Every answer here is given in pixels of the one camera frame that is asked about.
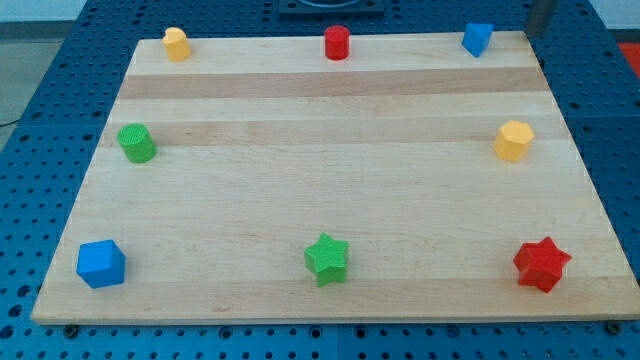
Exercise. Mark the yellow hexagon block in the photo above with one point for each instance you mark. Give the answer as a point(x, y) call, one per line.
point(513, 140)

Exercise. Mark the blue triangular block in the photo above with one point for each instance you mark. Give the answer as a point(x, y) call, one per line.
point(476, 38)

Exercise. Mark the green cylinder block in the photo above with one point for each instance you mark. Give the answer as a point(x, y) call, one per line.
point(136, 143)

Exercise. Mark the red cylinder block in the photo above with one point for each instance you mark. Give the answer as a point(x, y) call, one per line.
point(337, 42)

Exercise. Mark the red star block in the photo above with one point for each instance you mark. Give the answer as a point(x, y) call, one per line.
point(540, 264)

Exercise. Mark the yellow heart block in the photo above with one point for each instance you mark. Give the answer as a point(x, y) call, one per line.
point(176, 44)

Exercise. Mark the wooden board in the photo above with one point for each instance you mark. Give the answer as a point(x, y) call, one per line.
point(263, 144)

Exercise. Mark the green star block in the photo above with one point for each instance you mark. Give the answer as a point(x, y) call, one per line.
point(327, 259)

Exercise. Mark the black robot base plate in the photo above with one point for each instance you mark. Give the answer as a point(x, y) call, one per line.
point(330, 7)

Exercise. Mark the blue cube block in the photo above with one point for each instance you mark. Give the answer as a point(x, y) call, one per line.
point(101, 264)

